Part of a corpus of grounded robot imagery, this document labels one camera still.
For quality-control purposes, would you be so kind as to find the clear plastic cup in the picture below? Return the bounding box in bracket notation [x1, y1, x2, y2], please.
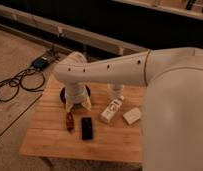
[108, 84, 124, 100]

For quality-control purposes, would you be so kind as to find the black coiled cable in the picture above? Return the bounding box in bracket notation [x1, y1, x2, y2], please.
[0, 67, 47, 106]

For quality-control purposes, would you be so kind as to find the white rectangular box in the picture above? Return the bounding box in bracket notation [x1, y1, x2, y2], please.
[123, 107, 141, 125]

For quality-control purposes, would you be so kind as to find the dark red pepper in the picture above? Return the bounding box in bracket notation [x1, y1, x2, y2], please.
[66, 112, 74, 132]

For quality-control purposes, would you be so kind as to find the white labelled bottle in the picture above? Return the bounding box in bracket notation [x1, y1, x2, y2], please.
[100, 96, 124, 123]

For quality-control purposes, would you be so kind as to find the wooden table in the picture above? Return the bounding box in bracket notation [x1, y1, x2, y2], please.
[20, 76, 145, 163]

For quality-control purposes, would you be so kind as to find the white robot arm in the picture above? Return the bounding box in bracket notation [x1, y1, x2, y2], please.
[54, 47, 203, 171]

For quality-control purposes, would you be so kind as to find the black rectangular phone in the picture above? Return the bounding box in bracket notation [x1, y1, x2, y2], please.
[81, 117, 93, 140]

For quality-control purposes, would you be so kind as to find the black power adapter box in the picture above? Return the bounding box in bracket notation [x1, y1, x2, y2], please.
[31, 57, 51, 71]

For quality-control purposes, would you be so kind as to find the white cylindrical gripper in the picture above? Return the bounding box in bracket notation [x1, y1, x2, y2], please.
[65, 83, 92, 112]

